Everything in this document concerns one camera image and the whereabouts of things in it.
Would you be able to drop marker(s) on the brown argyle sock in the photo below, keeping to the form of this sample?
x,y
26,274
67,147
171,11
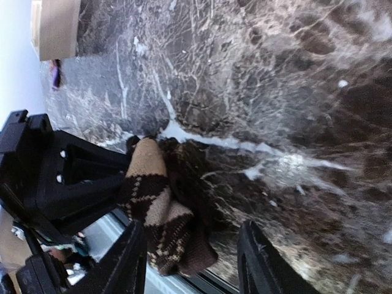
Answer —
x,y
177,217

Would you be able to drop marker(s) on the purple striped sock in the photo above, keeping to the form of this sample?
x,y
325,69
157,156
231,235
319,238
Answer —
x,y
56,73

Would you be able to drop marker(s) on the wooden compartment tray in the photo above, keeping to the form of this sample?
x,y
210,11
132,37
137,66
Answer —
x,y
54,25

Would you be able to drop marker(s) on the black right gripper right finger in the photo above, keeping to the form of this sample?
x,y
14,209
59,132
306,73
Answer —
x,y
261,269

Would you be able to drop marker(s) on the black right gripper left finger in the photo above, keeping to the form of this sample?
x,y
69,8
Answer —
x,y
122,269

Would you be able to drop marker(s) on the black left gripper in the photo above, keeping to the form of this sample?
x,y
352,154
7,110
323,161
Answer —
x,y
54,182

